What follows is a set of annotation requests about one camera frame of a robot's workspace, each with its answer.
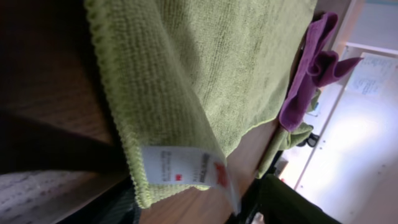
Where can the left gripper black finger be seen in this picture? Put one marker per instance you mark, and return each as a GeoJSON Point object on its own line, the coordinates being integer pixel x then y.
{"type": "Point", "coordinates": [30, 145]}

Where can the light green microfiber cloth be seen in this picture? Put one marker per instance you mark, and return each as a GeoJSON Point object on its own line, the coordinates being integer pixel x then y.
{"type": "Point", "coordinates": [193, 73]}

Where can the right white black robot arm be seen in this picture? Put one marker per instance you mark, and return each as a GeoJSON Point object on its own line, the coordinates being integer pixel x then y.
{"type": "Point", "coordinates": [270, 201]}

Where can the white cloth label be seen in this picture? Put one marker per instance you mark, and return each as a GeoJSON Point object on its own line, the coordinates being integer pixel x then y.
{"type": "Point", "coordinates": [172, 165]}

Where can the crumpled purple cloth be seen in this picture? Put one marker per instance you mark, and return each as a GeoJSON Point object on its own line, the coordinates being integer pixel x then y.
{"type": "Point", "coordinates": [317, 68]}

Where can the white cabinet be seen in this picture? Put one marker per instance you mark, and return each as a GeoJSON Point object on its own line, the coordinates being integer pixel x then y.
{"type": "Point", "coordinates": [350, 171]}

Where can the paper sheet on cabinet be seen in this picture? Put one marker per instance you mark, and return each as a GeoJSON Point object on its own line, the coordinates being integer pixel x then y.
{"type": "Point", "coordinates": [371, 76]}

